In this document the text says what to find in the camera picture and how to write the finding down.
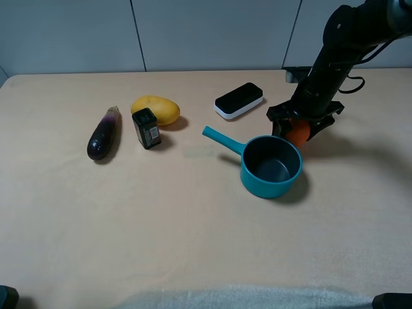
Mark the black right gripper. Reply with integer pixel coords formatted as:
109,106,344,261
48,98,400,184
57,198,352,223
267,100,344,142

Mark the orange tangerine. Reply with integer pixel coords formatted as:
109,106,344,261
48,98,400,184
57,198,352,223
285,119,311,148

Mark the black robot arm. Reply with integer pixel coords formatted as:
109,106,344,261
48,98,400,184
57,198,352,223
267,1,411,139

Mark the dark object bottom right corner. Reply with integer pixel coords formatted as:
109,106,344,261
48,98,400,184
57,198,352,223
371,293,412,309

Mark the dark object corner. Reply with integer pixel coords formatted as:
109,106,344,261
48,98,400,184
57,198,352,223
0,285,19,309
371,293,412,309

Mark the dark object bottom left corner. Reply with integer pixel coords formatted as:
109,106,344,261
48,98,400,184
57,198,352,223
0,285,19,309

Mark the grey table edge clamp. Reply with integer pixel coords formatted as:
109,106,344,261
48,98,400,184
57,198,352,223
283,66,312,84

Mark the black and white eraser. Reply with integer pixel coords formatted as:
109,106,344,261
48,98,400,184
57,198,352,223
214,82,263,120

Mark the yellow mango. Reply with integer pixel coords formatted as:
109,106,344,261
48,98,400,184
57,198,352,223
131,95,180,126

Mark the black labelled jar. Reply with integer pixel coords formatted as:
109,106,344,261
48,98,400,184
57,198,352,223
132,108,161,149

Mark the purple eggplant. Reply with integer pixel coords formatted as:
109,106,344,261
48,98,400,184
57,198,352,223
87,106,120,161

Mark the teal saucepan with handle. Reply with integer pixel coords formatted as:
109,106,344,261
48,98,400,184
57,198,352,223
202,126,303,199

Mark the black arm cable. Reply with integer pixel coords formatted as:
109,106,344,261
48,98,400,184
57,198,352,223
337,41,392,95

